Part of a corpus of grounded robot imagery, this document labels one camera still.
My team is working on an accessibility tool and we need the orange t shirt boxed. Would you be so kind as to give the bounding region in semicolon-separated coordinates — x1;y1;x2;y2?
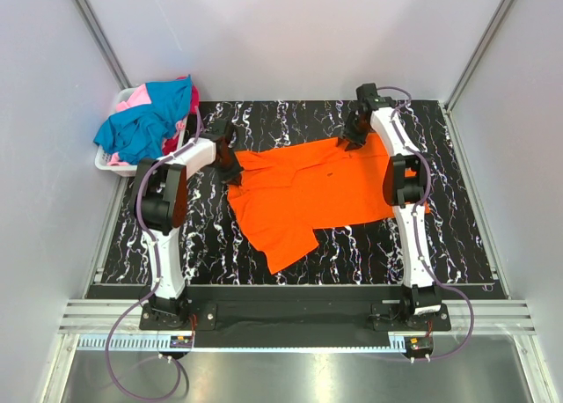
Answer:
225;132;430;275

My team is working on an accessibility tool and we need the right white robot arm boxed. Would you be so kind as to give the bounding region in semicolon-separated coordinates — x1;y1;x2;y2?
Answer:
338;83;442;332

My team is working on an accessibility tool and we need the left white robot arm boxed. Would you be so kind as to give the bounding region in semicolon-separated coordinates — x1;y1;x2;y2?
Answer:
129;120;243;329

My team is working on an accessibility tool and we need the blue t shirt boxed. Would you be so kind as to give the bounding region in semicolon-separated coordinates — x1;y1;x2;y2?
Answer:
93;77;194;165

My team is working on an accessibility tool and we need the light pink t shirt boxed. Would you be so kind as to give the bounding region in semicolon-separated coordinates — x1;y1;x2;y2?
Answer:
107;84;186;166

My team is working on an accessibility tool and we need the black marble pattern mat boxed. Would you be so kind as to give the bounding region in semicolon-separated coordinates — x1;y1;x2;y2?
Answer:
99;99;498;286

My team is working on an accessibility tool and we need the white plastic laundry basket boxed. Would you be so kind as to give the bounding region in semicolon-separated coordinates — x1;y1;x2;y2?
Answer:
94;86;186;178

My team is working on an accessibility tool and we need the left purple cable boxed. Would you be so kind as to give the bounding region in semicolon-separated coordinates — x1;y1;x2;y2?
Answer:
106;104;204;397

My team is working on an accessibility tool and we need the purple cable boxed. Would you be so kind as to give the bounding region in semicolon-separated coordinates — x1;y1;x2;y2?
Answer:
106;104;204;397
377;85;474;360

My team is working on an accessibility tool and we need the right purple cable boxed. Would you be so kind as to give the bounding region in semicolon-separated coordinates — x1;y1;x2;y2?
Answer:
377;85;474;360

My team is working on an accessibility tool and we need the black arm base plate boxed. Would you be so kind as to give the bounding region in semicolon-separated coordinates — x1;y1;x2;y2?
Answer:
139;300;452;333

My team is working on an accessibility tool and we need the aluminium front rail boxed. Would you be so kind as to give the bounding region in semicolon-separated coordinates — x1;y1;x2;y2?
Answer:
58;300;537;334

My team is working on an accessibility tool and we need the white slotted cable duct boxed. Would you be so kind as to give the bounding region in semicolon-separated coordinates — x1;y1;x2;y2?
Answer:
77;332;406;354

